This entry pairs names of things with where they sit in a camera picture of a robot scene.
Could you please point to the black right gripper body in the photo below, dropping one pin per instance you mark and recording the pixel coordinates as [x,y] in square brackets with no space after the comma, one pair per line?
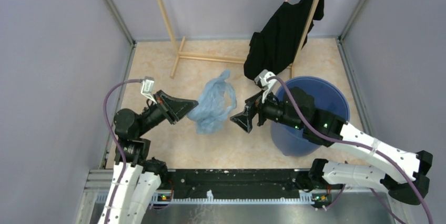
[257,106]

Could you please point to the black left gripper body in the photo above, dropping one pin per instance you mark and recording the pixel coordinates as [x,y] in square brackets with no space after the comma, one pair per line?
[163,107]

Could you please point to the light blue plastic trash bag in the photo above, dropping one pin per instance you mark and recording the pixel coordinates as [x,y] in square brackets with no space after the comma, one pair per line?
[215,103]

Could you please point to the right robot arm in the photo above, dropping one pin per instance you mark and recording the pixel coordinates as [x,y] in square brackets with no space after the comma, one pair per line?
[402,174]

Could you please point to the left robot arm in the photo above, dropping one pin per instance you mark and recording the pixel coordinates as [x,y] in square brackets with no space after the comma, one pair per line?
[135,177]

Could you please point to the blue plastic trash bin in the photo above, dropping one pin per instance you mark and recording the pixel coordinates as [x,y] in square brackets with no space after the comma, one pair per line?
[324,107]

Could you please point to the black t-shirt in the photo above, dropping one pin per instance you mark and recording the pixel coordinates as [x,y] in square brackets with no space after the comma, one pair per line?
[274,48]

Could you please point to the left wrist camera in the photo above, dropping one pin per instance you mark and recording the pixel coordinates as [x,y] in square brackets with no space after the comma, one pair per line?
[147,87]

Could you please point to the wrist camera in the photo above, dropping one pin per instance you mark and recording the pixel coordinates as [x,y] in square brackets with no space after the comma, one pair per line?
[266,81]
[147,87]

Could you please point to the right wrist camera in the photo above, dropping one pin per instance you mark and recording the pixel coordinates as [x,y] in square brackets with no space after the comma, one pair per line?
[266,81]

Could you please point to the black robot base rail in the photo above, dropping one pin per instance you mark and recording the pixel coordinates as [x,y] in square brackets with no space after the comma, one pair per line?
[240,184]

